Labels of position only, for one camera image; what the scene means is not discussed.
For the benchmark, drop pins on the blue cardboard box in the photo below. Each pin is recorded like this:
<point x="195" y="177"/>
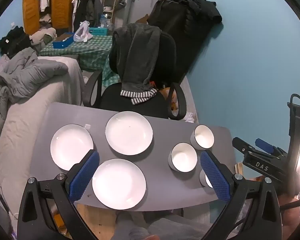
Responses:
<point x="62" y="43"/>

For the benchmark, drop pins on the white bowl with black rim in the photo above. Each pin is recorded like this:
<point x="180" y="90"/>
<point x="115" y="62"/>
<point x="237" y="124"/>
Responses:
<point x="183" y="157"/>
<point x="203" y="178"/>
<point x="204" y="136"/>

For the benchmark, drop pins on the orange plush toy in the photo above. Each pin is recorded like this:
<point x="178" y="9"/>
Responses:
<point x="173" y="102"/>

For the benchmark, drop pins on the white plate with black rim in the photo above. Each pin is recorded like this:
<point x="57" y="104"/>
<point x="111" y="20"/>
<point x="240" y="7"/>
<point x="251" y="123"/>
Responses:
<point x="129" y="132"/>
<point x="119" y="183"/>
<point x="71" y="147"/>

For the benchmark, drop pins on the wooden board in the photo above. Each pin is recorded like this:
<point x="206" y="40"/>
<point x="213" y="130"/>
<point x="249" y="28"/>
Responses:
<point x="240" y="168"/>

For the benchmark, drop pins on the white plastic bag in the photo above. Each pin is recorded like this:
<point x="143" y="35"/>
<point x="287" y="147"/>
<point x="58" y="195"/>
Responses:
<point x="81" y="33"/>

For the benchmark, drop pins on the black clothes pile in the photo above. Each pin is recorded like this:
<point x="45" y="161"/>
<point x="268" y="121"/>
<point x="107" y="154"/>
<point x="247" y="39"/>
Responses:
<point x="15" y="40"/>

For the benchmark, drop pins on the black office chair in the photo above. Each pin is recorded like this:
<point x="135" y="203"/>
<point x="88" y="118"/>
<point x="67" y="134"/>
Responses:
<point x="140" y="102"/>

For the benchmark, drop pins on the beige clothes pile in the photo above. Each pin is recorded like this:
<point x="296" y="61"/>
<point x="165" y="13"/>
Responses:
<point x="43" y="36"/>

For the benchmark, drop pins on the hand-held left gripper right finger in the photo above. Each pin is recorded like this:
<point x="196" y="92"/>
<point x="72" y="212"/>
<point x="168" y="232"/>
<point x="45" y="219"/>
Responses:
<point x="215" y="177"/>

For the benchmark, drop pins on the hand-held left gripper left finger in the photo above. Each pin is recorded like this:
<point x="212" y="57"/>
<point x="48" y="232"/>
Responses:
<point x="83" y="177"/>

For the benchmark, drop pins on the bed with grey sheet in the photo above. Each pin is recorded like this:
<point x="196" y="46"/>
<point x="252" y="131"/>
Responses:
<point x="27" y="120"/>

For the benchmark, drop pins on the person's right hand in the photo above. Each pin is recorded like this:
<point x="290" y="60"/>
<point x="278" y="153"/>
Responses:
<point x="290" y="220"/>

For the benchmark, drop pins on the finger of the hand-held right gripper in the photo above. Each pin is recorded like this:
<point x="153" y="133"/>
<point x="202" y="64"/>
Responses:
<point x="263" y="143"/>
<point x="240" y="143"/>

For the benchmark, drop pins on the grey door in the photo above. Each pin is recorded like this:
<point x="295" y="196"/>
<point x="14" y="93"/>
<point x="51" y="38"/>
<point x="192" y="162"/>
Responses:
<point x="137" y="7"/>

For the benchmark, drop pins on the pile of black jackets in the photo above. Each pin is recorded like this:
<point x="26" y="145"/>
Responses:
<point x="180" y="25"/>

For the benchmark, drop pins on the small white paper tag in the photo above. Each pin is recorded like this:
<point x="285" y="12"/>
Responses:
<point x="87" y="126"/>

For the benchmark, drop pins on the orange wooden wardrobe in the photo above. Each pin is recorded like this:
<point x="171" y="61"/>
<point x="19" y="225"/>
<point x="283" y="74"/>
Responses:
<point x="30" y="7"/>

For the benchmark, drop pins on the grey hoodie with striped cuffs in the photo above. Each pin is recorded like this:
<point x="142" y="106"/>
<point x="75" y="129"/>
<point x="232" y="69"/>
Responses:
<point x="137" y="55"/>

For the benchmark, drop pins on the grey puffy duvet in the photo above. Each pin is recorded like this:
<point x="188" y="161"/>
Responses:
<point x="27" y="72"/>

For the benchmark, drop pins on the teal box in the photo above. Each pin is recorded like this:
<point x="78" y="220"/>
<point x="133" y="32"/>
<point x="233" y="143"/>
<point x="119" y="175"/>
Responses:
<point x="98" y="31"/>

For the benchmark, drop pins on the dark hanging coats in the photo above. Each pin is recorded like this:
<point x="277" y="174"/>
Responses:
<point x="90" y="7"/>

